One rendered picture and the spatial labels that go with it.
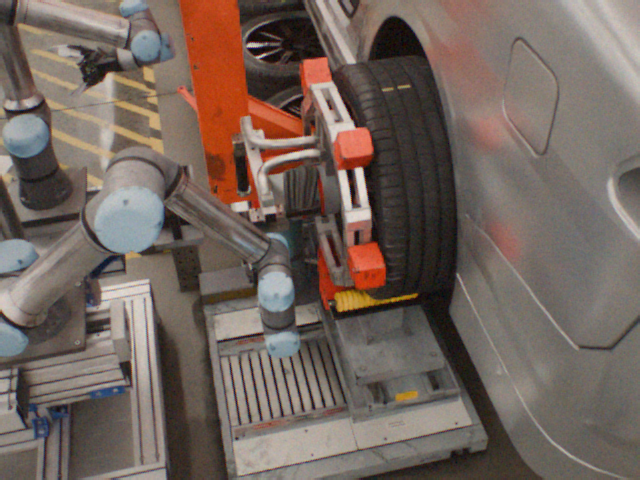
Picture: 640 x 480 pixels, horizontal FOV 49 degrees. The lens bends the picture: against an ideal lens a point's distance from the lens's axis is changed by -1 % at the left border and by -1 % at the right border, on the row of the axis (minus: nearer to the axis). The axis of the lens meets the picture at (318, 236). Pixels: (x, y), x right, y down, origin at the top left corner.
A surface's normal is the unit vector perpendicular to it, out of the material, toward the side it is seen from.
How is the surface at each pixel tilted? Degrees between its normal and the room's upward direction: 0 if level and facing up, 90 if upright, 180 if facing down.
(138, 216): 85
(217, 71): 90
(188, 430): 0
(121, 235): 85
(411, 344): 0
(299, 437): 0
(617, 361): 90
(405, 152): 40
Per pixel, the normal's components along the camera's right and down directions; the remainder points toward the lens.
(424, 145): 0.12, -0.15
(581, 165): -0.98, 0.17
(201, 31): 0.22, 0.66
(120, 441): -0.03, -0.73
